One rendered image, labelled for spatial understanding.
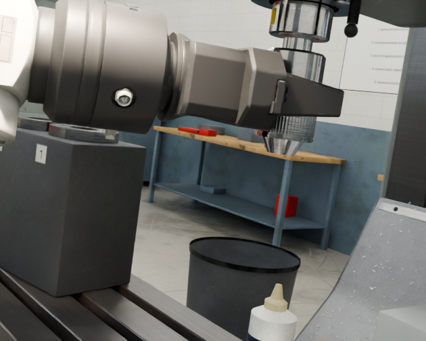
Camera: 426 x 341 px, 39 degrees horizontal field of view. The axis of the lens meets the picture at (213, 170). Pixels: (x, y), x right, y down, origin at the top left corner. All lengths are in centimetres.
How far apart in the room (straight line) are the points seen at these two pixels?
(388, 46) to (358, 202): 144
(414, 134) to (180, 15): 740
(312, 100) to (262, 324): 19
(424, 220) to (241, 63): 46
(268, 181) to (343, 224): 110
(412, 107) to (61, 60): 56
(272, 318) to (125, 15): 27
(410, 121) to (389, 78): 477
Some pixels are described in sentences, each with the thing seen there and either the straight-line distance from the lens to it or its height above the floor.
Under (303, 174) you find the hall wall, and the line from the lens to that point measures 613.
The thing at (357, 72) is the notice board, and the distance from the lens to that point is 583.
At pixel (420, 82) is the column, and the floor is 129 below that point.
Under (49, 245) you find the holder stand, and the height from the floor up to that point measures 103.
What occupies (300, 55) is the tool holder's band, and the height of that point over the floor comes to 126.
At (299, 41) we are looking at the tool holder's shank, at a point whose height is 128.
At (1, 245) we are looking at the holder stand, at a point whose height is 100.
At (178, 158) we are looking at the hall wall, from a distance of 779.
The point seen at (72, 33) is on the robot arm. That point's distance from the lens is 39.
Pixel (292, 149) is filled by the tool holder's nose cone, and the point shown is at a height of 119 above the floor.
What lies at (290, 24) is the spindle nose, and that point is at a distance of 45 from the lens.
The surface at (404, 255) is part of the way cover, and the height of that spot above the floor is 106.
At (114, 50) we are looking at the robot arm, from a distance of 39.
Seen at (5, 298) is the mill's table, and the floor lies 97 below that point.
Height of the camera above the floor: 122
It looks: 6 degrees down
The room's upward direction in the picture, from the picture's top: 8 degrees clockwise
